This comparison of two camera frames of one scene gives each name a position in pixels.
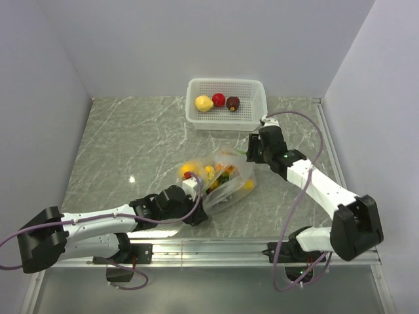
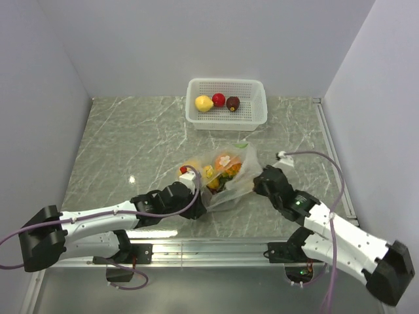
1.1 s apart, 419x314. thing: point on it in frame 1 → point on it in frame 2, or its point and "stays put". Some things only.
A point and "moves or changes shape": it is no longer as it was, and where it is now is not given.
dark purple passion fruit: [233, 103] stays put
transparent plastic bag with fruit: [226, 176] moves or changes shape
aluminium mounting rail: [196, 253] stays put
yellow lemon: [203, 103] stays put
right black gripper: [253, 143] → [258, 187]
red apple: [218, 99] stays put
